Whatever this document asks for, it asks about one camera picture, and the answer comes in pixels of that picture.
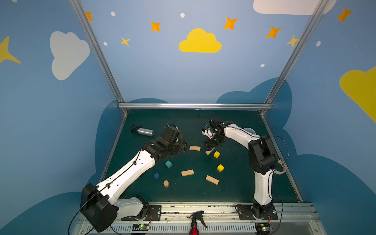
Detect wooden block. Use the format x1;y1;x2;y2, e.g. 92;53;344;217
190;146;201;151
205;149;214;155
206;175;219;185
181;169;194;177

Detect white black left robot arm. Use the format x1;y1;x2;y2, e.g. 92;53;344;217
79;139;187;233

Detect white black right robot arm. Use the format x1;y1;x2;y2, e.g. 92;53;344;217
202;118;278;220

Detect yellow cube upper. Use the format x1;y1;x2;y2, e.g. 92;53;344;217
213;151;220;159

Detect yellow cube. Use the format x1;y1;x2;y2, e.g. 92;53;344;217
213;151;220;159
217;164;225;172

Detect teal cube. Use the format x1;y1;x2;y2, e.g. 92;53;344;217
165;161;172;168

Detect yellow cube lower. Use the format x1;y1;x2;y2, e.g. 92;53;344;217
217;164;225;172

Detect silver spray bottle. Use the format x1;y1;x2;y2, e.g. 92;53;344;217
131;125;154;137

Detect light blue ceramic mug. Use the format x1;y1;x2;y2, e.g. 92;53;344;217
243;127;257;135

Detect white tape roll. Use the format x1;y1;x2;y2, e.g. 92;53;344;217
274;160;287;175

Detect red spray bottle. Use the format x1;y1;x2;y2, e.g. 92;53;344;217
189;211;208;235

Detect left controller board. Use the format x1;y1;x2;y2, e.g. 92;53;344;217
132;224;150;233

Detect controller board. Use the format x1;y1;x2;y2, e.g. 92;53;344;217
255;223;271;235
132;224;150;233

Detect right controller board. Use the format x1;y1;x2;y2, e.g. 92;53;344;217
255;223;271;235

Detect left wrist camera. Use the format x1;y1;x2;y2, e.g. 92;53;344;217
162;125;180;143

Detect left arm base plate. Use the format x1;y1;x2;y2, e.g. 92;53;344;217
120;205;162;221

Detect aluminium back frame rail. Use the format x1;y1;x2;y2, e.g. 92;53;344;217
118;102;272;110

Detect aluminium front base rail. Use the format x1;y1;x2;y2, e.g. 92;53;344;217
71;202;327;235

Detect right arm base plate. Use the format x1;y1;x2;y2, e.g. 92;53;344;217
235;203;278;220

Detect aluminium left frame post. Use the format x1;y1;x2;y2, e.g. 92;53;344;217
69;0;124;104

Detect aluminium frame post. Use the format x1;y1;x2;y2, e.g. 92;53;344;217
69;0;124;104
260;0;329;116

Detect aluminium right frame post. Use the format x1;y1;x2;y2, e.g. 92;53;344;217
260;0;329;116

